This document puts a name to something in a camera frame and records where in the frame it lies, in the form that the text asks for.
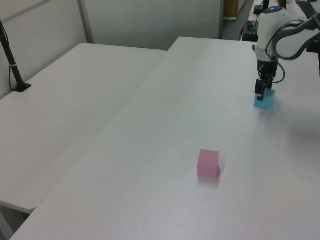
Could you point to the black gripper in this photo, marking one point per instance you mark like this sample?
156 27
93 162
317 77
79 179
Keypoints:
267 67

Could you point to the blue cube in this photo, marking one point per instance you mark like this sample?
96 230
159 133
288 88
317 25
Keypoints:
267 102

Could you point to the pink cube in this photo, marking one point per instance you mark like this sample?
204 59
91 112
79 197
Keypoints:
208 163

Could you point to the black electronics box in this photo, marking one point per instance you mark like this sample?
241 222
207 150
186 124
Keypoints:
250 37

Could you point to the black round-base stand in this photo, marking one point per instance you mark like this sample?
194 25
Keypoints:
259 10

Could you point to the light wooden cabinet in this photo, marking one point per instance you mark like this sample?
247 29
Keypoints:
233 8

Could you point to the white adjacent table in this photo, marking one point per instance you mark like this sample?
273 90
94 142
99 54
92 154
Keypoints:
62 112

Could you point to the grey metal partition post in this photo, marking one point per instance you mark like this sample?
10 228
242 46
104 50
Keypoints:
86 25
221 20

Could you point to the black camera stand pole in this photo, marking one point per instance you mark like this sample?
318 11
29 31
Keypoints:
12 67

